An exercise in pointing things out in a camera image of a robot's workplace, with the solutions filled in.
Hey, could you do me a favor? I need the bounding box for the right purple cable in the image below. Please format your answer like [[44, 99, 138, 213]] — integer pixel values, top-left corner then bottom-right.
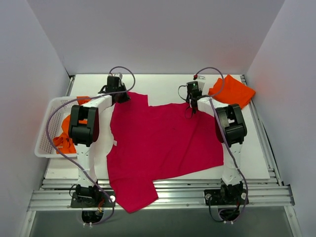
[[194, 67, 250, 223]]

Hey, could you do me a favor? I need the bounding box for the white plastic basket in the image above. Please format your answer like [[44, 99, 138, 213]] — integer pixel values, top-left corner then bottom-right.
[[34, 96, 99, 158]]

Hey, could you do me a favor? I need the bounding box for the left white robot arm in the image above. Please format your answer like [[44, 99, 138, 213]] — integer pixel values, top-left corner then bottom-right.
[[68, 73, 130, 207]]

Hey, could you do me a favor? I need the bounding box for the aluminium rail frame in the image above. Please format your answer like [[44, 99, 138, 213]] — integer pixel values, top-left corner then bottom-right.
[[19, 75, 303, 237]]

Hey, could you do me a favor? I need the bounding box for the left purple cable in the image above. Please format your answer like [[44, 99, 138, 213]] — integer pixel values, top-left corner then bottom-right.
[[46, 66, 136, 225]]

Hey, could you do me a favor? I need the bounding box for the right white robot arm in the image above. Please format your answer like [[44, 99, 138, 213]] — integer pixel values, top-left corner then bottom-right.
[[185, 81, 248, 204]]

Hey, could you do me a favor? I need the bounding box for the crumpled orange t shirt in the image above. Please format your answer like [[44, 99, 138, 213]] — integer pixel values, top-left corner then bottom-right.
[[53, 96, 91, 154]]

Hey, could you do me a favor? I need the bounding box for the magenta t shirt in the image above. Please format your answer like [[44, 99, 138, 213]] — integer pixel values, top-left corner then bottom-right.
[[107, 93, 224, 213]]

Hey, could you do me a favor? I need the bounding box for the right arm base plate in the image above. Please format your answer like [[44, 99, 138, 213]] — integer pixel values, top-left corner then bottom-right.
[[203, 189, 249, 206]]

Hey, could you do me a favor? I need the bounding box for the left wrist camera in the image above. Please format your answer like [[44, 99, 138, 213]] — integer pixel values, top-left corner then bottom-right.
[[114, 73, 122, 80]]

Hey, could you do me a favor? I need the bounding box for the folded orange t shirt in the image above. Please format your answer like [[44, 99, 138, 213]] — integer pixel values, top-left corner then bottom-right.
[[208, 75, 256, 109]]

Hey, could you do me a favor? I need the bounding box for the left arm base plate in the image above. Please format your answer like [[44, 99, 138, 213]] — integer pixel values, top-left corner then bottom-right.
[[70, 192, 115, 208]]

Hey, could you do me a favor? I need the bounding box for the purple cable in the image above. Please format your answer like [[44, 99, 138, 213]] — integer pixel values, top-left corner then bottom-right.
[[46, 66, 136, 225], [194, 67, 250, 223]]

